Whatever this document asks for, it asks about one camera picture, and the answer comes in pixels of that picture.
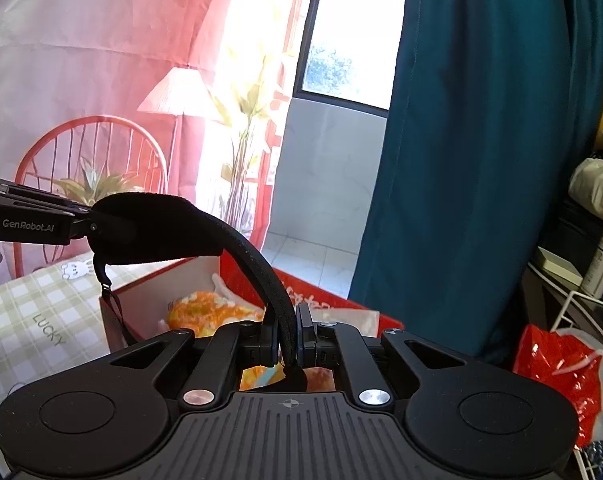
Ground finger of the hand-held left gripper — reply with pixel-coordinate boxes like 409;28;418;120
0;175;137;246

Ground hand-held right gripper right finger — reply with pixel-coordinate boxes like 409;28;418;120
295;304;467;406

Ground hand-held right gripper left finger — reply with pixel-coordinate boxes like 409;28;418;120
108;322;282;406

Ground red cardboard box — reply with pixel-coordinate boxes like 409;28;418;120
98;255;405;396

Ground orange floral towel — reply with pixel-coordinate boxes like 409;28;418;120
167;291;337;391

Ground black eye mask with strap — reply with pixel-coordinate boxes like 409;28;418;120
88;192;309;393

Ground potted plant in pink pot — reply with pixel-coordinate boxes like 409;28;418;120
54;160;154;206

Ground checked tablecloth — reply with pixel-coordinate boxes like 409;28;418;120
0;250;202;476

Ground pink printed backdrop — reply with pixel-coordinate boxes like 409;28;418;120
0;0;322;281

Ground dark wooden shelf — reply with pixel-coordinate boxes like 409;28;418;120
521;195;603;480

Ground red plastic bag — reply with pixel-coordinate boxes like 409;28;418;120
512;324;603;448

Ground teal curtain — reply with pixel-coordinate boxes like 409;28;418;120
349;0;603;366

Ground pale green box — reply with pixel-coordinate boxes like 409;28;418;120
535;246;585;286

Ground window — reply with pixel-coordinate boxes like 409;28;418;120
291;0;407;118

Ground white bottle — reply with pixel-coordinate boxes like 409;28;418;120
581;210;603;298

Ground beige folded umbrella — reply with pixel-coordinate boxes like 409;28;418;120
567;157;603;221

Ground white wire rack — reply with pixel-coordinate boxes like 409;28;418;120
529;260;603;480

